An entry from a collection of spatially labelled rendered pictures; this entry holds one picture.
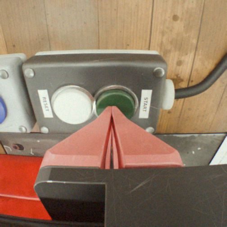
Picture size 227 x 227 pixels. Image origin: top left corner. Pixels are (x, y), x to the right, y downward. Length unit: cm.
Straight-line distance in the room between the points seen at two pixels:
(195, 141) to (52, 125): 16
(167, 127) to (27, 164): 17
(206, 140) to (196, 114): 5
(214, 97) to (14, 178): 24
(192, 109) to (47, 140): 16
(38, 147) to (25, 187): 5
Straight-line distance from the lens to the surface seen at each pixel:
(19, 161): 25
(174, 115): 19
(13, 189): 23
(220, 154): 27
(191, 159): 25
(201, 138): 23
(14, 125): 18
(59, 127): 16
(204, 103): 20
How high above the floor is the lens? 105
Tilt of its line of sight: 54 degrees down
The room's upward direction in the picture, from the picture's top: 179 degrees counter-clockwise
